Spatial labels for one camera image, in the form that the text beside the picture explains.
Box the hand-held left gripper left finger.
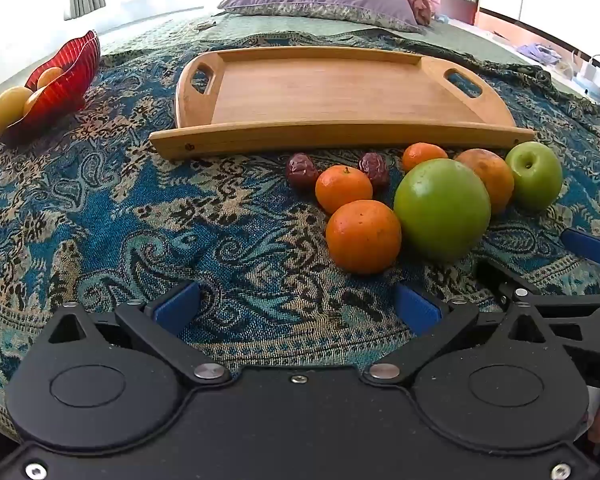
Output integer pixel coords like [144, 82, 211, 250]
[44, 280, 232, 387]

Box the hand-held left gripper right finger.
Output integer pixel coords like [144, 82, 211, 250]
[362, 283, 557, 387]

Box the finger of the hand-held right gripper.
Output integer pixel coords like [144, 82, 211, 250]
[561, 227, 600, 267]
[474, 258, 543, 311]

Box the small green apple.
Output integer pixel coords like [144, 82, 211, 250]
[505, 141, 564, 211]

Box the large green apple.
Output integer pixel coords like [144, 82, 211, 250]
[393, 158, 492, 262]

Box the brownish orange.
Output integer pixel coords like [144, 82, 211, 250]
[454, 148, 515, 216]

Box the mandarin with stem mark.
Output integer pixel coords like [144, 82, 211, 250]
[315, 165, 374, 216]

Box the red date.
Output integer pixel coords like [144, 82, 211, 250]
[286, 153, 317, 191]
[358, 152, 391, 192]

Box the wooden tray with handles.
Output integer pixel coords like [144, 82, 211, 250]
[148, 46, 537, 162]

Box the large bright orange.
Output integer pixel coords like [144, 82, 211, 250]
[326, 200, 403, 275]

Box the blue paisley blanket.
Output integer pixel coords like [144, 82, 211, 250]
[0, 30, 600, 441]

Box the small mandarin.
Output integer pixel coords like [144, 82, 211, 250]
[402, 142, 449, 173]

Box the white paper bag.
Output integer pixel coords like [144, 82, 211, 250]
[574, 54, 600, 97]

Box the blue crumpled cloth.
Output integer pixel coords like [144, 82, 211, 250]
[516, 42, 562, 66]

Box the green quilted bedspread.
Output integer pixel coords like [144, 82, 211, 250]
[97, 7, 583, 96]

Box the small yellow-orange fruit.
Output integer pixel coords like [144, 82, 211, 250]
[36, 66, 65, 90]
[22, 89, 46, 117]

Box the red ribbed glass bowl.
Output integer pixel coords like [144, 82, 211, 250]
[0, 29, 102, 147]

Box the large yellow fruit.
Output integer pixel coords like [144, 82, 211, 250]
[0, 86, 34, 136]

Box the red wooden furniture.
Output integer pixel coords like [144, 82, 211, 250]
[437, 0, 481, 27]

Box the white corded controller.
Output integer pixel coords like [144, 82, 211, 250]
[182, 19, 218, 36]

